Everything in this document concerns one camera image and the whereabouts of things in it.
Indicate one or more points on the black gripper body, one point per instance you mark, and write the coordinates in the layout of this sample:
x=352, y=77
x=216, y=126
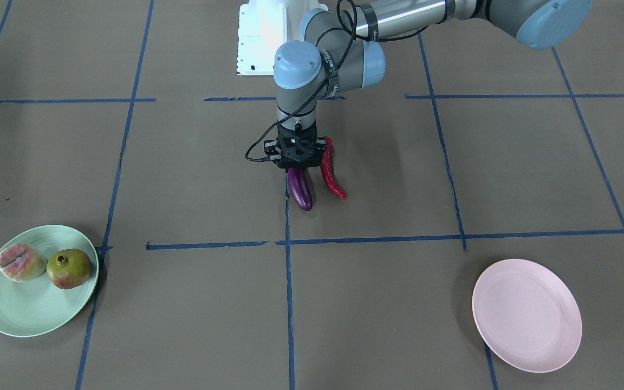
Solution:
x=272, y=148

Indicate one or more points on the red chili pepper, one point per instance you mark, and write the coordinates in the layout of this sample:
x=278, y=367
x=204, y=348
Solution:
x=327, y=170

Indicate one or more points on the purple eggplant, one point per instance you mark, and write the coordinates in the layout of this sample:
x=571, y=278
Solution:
x=299, y=188

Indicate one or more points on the red yellow apple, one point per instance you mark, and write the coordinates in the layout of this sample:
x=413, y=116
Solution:
x=69, y=268

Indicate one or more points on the sliced peach fruit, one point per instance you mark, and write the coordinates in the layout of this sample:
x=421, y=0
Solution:
x=21, y=262

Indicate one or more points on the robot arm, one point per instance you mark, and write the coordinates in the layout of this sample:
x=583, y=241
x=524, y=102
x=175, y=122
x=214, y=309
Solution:
x=341, y=50

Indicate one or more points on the pink plate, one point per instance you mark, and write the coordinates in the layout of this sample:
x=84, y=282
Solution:
x=527, y=315

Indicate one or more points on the light green plate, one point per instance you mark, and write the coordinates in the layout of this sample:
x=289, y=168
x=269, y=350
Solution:
x=33, y=308

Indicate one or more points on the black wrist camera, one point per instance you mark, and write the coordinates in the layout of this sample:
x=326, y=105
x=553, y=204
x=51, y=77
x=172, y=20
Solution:
x=271, y=148

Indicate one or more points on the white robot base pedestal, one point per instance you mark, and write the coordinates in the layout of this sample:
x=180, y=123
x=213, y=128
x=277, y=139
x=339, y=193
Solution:
x=264, y=26

